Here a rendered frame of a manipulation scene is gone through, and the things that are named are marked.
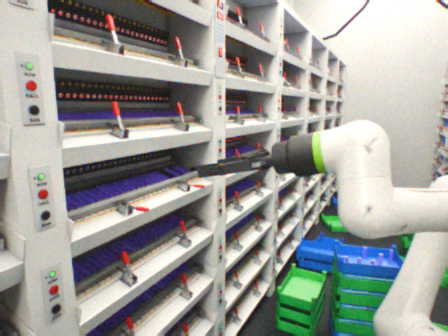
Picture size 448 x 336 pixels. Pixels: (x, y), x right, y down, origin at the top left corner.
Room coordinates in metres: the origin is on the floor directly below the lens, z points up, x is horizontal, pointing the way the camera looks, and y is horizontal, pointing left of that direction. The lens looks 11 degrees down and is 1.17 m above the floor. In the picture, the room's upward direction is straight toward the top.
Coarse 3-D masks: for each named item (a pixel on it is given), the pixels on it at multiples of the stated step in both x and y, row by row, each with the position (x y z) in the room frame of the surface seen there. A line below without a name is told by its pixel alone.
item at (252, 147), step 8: (240, 136) 1.75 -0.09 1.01; (232, 144) 1.68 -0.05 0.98; (240, 144) 1.74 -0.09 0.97; (248, 144) 1.84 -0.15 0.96; (256, 144) 1.81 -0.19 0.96; (264, 144) 1.79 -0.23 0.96; (232, 152) 1.56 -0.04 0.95; (240, 152) 1.59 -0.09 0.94; (248, 152) 1.62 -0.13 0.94; (256, 152) 1.70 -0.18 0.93; (232, 176) 1.29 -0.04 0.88; (240, 176) 1.38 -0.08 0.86
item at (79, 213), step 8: (184, 176) 1.07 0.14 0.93; (192, 176) 1.11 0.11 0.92; (160, 184) 0.95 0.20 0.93; (168, 184) 0.98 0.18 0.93; (176, 184) 1.02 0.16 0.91; (128, 192) 0.85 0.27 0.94; (136, 192) 0.86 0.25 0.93; (144, 192) 0.88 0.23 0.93; (152, 192) 0.92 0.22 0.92; (104, 200) 0.77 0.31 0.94; (112, 200) 0.78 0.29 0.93; (128, 200) 0.83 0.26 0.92; (80, 208) 0.71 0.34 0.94; (88, 208) 0.71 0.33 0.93; (96, 208) 0.73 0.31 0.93; (104, 208) 0.76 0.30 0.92; (72, 216) 0.67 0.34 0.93; (80, 216) 0.69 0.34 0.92
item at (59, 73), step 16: (80, 0) 0.91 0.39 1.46; (96, 0) 0.96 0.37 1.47; (112, 0) 1.01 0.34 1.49; (128, 0) 1.07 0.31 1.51; (128, 16) 1.07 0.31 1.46; (144, 16) 1.13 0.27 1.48; (160, 16) 1.21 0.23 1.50; (240, 48) 1.82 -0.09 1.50; (80, 80) 0.89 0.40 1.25; (96, 80) 0.94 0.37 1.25; (112, 80) 0.99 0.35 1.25; (128, 80) 1.05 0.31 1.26; (144, 80) 1.12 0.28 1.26; (160, 80) 1.20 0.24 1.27
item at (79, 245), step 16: (160, 160) 1.14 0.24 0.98; (176, 160) 1.22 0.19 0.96; (192, 160) 1.19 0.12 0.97; (80, 176) 0.84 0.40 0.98; (96, 176) 0.89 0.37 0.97; (208, 176) 1.15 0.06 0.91; (176, 192) 0.98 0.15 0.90; (192, 192) 1.02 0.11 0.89; (208, 192) 1.13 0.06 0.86; (160, 208) 0.88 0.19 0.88; (176, 208) 0.96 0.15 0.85; (80, 224) 0.68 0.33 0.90; (96, 224) 0.70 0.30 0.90; (112, 224) 0.71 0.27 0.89; (128, 224) 0.77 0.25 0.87; (80, 240) 0.63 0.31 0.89; (96, 240) 0.68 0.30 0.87
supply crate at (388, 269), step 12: (336, 240) 1.54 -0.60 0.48; (336, 252) 1.46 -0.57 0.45; (348, 252) 1.53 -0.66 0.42; (360, 252) 1.52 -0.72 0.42; (372, 252) 1.51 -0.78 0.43; (384, 252) 1.49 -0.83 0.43; (396, 252) 1.46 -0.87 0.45; (336, 264) 1.43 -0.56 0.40; (348, 264) 1.35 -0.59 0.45; (360, 264) 1.34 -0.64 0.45; (384, 264) 1.43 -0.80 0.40; (396, 264) 1.42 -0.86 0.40; (384, 276) 1.31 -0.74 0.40; (396, 276) 1.30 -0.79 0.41
